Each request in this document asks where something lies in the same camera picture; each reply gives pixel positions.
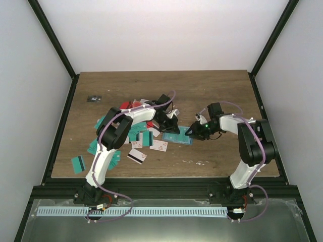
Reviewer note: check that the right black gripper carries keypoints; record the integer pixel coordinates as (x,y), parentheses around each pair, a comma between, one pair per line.
(197,132)

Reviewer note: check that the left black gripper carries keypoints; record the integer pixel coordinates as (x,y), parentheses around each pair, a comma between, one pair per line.
(170,128)

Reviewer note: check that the blue leather card holder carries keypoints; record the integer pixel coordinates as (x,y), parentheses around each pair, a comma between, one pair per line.
(180,138)

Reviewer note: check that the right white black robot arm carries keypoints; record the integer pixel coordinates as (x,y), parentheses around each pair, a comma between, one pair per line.
(257,146)

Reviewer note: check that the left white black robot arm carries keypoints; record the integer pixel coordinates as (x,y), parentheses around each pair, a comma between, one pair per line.
(113,131)

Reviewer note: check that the white card red pattern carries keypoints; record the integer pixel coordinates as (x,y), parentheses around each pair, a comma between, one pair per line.
(159,145)

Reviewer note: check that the teal striped card upright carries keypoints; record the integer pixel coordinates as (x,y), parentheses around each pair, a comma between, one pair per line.
(147,140)

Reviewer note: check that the teal VIP card centre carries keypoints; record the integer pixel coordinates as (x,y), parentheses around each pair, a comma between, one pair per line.
(139,127)

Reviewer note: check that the teal vip card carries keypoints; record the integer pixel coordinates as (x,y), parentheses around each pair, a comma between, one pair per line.
(115,160)
(139,127)

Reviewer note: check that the red card black stripe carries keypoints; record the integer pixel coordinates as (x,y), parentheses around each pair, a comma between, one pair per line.
(126,105)

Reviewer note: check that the teal VIP card front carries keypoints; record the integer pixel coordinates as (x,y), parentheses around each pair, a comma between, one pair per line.
(115,160)

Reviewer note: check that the small black card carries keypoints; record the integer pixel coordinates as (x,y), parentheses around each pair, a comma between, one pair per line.
(94,98)

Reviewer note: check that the teal card far left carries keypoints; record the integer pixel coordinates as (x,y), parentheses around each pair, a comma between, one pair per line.
(92,147)

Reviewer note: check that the teal striped card left edge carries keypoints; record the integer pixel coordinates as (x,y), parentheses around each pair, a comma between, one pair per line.
(78,164)

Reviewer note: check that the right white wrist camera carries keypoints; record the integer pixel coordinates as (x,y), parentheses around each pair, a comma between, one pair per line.
(201,119)

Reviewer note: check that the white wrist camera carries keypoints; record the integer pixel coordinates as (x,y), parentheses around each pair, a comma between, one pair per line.
(173,113)
(201,119)

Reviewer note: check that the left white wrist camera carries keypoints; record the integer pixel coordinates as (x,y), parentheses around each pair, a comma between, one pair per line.
(173,113)

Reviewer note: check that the black aluminium frame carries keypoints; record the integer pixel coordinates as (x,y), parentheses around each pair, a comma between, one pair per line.
(157,188)

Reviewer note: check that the light blue slotted rail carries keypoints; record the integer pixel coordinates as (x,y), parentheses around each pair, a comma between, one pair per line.
(220,212)

